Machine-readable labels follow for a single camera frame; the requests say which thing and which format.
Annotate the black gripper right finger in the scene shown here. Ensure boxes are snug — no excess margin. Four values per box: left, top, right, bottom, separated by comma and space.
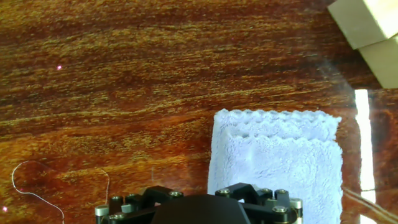
215, 182, 303, 224

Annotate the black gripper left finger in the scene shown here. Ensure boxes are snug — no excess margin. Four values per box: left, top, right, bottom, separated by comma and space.
95, 185, 184, 224

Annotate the white fluffy cleaning cloth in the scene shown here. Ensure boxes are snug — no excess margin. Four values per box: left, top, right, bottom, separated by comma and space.
207, 108, 343, 224

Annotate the glossy wood grain mat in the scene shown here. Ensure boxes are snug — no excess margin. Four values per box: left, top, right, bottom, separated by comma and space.
0, 0, 398, 224

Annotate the tan wooden block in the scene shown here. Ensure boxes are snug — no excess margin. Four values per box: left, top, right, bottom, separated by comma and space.
357, 35, 398, 90
326, 0, 398, 50

